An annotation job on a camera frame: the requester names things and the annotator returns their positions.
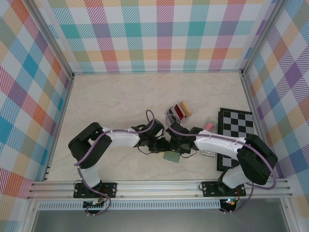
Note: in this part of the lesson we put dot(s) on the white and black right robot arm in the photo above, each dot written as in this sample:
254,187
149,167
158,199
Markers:
217,142

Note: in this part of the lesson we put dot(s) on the tan credit card stack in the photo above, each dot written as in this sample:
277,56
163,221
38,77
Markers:
184,108

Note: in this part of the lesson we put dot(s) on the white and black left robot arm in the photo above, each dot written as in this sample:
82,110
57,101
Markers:
120,139

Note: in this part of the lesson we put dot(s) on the aluminium frame post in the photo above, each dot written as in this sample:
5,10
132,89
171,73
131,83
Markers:
262,36
51,36

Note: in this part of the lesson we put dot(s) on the aluminium front frame rail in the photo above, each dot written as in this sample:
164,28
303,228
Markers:
157,189

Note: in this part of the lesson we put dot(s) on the black and grey chessboard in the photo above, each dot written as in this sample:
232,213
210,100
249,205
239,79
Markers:
237,117

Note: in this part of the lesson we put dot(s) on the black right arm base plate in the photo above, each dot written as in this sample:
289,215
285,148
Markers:
210,188

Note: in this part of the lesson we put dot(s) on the blue playing card deck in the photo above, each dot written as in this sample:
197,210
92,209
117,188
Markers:
208,153

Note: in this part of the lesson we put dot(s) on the pink marker pen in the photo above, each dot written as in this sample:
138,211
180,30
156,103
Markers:
209,126

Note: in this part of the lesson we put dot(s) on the green card holder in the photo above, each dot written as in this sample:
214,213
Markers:
172,157

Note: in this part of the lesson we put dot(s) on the clear acrylic card box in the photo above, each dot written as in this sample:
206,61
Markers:
186,116

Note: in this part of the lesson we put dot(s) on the red credit card stack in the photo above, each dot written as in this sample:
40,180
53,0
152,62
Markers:
179,110

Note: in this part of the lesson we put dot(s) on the aluminium back frame rail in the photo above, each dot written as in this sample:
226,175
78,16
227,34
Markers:
157,72

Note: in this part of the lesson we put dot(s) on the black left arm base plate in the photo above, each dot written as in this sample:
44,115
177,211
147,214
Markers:
111,189

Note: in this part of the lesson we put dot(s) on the black credit card stack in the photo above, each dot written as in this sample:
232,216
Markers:
172,111

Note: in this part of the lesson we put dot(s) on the aluminium side frame rail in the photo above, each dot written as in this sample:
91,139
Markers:
258,116
58,130

